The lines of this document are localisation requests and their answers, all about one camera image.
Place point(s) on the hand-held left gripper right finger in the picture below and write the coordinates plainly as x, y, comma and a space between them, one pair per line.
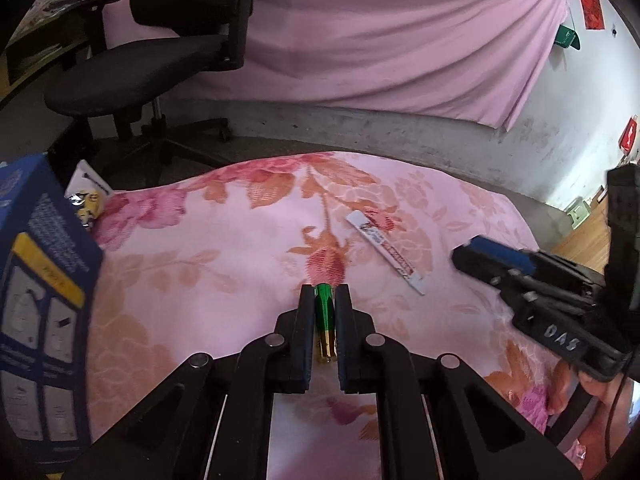
344, 340

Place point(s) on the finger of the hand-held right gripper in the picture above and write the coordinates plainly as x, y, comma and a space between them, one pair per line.
482, 267
502, 252

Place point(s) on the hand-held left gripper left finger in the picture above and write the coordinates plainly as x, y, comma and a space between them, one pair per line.
306, 340

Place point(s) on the green gold battery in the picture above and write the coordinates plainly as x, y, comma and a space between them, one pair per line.
324, 310

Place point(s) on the white toothpaste tube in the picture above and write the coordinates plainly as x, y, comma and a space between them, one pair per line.
385, 250

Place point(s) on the person's right hand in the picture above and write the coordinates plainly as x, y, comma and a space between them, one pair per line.
600, 410

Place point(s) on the white plastic stool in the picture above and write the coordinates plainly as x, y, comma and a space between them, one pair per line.
585, 204

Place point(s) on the pink floral tablecloth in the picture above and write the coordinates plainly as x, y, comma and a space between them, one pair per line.
225, 260

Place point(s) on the red hanging ornament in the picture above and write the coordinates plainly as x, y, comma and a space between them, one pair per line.
629, 134

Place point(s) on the green hat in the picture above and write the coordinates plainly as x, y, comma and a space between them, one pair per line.
567, 37

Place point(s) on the pink curtain cloth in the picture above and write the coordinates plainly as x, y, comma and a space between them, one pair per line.
375, 35

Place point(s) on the red paper poster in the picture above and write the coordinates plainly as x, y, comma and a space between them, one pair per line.
591, 6

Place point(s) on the blue cardboard box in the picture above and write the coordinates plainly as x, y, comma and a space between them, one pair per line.
45, 310

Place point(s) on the white yellow black packet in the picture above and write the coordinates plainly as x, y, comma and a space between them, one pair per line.
87, 185

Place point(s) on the black office chair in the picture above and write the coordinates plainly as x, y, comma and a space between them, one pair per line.
140, 65

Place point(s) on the cluttered desk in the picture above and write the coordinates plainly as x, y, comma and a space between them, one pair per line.
40, 50

